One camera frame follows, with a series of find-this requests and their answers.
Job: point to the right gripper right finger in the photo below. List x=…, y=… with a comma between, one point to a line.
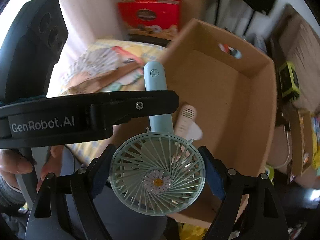
x=264, y=216

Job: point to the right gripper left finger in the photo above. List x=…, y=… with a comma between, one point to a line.
x=49, y=217

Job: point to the painted paddle fan wooden handle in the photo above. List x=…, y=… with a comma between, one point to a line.
x=129, y=63

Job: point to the white paper folding fan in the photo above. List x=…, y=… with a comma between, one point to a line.
x=92, y=64

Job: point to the blue handheld daisy fan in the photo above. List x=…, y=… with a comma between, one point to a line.
x=157, y=173

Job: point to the pink handheld fan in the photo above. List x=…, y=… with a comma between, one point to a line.
x=185, y=125

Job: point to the person's left hand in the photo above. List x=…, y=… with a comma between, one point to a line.
x=13, y=163

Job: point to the small cardboard box right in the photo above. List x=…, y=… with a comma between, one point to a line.
x=301, y=141

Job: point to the red collection gift box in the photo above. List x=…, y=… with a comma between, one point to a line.
x=146, y=13

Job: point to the yellow blue plaid cloth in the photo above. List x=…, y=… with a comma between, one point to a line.
x=85, y=152

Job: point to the large cardboard box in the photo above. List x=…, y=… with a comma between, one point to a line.
x=232, y=85

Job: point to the green black device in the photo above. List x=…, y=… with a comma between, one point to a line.
x=290, y=90

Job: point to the brown cardboard box behind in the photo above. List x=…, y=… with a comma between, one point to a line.
x=192, y=9

